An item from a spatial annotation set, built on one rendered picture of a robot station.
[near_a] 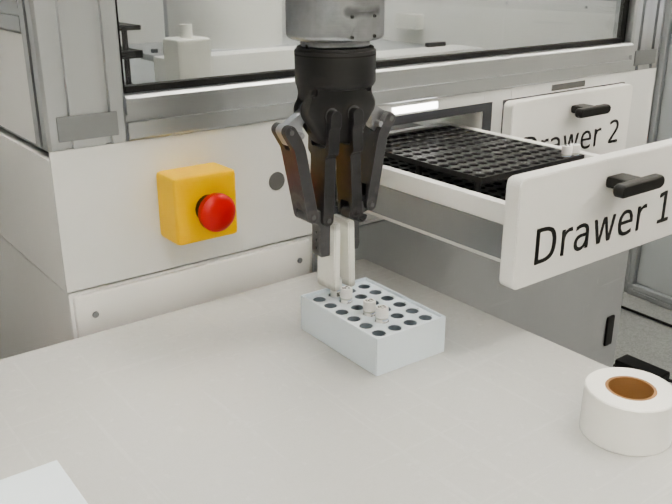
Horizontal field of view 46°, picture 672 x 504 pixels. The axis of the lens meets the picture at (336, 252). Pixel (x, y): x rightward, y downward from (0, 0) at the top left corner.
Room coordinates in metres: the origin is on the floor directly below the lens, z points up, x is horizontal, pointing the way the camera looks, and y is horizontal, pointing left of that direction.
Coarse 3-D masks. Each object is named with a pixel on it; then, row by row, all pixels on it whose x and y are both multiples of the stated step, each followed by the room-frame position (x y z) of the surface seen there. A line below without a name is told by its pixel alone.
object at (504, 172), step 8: (536, 160) 0.89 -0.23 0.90; (544, 160) 0.89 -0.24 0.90; (552, 160) 0.90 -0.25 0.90; (560, 160) 0.89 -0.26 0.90; (568, 160) 0.90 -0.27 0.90; (504, 168) 0.86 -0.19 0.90; (512, 168) 0.85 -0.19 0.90; (520, 168) 0.85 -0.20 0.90; (528, 168) 0.86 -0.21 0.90; (536, 168) 0.87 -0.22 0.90; (472, 176) 0.82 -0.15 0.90; (480, 176) 0.83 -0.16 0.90; (488, 176) 0.82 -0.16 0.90; (496, 176) 0.83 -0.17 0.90; (504, 176) 0.83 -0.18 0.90
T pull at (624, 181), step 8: (608, 176) 0.78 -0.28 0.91; (616, 176) 0.78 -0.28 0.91; (624, 176) 0.78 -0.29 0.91; (632, 176) 0.78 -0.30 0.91; (648, 176) 0.77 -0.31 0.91; (656, 176) 0.77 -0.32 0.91; (608, 184) 0.78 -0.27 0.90; (616, 184) 0.75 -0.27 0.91; (624, 184) 0.74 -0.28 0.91; (632, 184) 0.75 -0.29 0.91; (640, 184) 0.75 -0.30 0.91; (648, 184) 0.76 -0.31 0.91; (656, 184) 0.77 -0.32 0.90; (616, 192) 0.74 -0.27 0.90; (624, 192) 0.74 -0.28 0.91; (632, 192) 0.75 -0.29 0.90; (640, 192) 0.76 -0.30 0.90
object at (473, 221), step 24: (552, 144) 1.00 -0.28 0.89; (384, 168) 0.88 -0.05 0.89; (336, 192) 0.94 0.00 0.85; (384, 192) 0.87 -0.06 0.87; (408, 192) 0.85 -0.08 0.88; (432, 192) 0.82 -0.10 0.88; (456, 192) 0.79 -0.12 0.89; (384, 216) 0.88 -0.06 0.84; (408, 216) 0.84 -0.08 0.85; (432, 216) 0.81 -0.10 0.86; (456, 216) 0.78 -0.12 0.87; (480, 216) 0.76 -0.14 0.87; (456, 240) 0.78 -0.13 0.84; (480, 240) 0.76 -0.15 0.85
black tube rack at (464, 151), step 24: (408, 144) 0.97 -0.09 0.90; (432, 144) 0.97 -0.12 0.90; (456, 144) 0.97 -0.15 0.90; (480, 144) 0.97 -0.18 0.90; (504, 144) 0.98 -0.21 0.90; (528, 144) 0.98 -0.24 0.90; (408, 168) 0.97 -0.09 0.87; (432, 168) 0.87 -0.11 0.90; (456, 168) 0.86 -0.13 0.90; (480, 168) 0.86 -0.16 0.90; (480, 192) 0.83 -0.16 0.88; (504, 192) 0.86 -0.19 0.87
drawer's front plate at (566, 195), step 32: (576, 160) 0.78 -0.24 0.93; (608, 160) 0.78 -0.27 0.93; (640, 160) 0.82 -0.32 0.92; (512, 192) 0.71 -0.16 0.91; (544, 192) 0.72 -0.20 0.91; (576, 192) 0.75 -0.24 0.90; (608, 192) 0.78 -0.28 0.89; (512, 224) 0.70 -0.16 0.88; (544, 224) 0.72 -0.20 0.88; (576, 224) 0.76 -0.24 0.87; (608, 224) 0.79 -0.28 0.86; (640, 224) 0.83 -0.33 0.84; (512, 256) 0.70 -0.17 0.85; (544, 256) 0.73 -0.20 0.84; (576, 256) 0.76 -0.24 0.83; (608, 256) 0.80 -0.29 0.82; (512, 288) 0.70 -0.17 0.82
